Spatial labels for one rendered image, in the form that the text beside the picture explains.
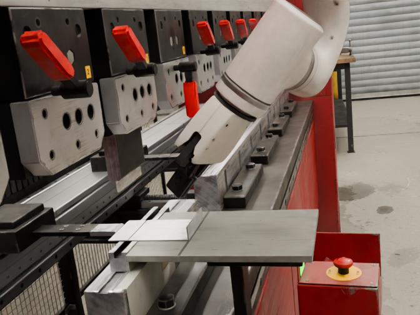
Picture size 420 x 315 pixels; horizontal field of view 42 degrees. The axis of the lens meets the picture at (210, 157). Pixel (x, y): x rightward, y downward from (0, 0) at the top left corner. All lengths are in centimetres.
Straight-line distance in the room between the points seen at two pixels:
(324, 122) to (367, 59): 557
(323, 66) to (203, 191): 55
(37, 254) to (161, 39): 46
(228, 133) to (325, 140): 220
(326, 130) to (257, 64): 222
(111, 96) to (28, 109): 20
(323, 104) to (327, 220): 65
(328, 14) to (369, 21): 761
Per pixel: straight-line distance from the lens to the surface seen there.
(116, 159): 79
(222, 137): 79
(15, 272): 101
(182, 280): 91
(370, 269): 120
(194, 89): 94
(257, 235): 80
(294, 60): 77
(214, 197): 128
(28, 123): 54
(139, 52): 71
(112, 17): 74
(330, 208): 308
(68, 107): 60
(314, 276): 117
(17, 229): 92
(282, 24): 76
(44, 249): 109
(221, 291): 93
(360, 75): 849
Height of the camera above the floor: 130
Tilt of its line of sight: 13 degrees down
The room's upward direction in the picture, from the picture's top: 6 degrees counter-clockwise
